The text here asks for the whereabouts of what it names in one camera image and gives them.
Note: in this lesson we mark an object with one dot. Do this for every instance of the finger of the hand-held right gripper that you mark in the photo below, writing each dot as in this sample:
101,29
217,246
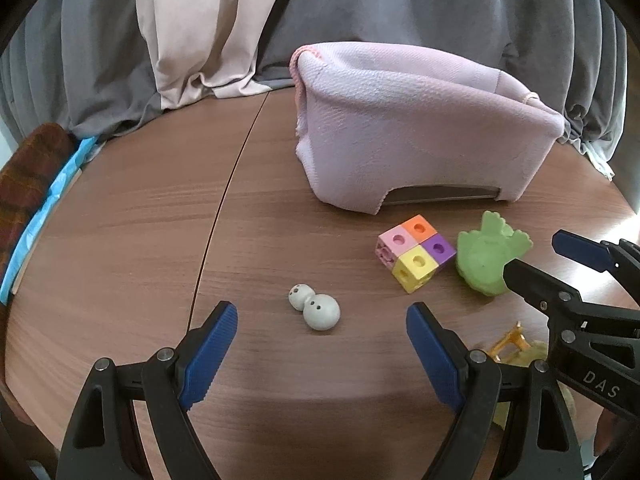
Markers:
540,282
580,250

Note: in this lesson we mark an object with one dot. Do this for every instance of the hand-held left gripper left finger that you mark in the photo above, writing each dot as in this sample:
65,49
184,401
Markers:
210,355

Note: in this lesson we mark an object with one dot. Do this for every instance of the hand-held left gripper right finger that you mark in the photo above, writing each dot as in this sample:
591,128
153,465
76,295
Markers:
430,355

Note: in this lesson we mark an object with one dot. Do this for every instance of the yellow plush toy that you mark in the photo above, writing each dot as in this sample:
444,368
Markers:
535,351

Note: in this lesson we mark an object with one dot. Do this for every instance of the green dinosaur toy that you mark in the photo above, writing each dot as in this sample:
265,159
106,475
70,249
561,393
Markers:
482,260

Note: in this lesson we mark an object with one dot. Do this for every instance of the orange hair clip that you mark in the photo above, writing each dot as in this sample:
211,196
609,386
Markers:
507,345

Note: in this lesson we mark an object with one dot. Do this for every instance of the multicoloured block cube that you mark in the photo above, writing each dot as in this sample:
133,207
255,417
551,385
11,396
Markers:
415,255

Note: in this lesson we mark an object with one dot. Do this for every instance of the grey snowman toy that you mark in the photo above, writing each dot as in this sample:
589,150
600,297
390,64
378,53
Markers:
320,310

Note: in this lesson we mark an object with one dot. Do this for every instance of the pink fabric basket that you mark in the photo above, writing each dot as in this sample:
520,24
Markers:
415,125

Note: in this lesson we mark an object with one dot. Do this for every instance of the person's right hand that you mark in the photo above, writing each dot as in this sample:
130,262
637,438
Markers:
607,432

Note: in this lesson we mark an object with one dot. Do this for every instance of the blue plastic strip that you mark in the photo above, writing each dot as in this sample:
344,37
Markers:
45,200

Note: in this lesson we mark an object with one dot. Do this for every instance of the red plaid cushion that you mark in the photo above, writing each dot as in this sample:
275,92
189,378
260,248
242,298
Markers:
25,185

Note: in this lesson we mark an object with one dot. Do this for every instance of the grey curtain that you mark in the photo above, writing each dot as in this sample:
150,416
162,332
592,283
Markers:
425,0

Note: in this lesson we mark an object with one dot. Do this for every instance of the beige curtain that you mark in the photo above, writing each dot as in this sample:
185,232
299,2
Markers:
210,25

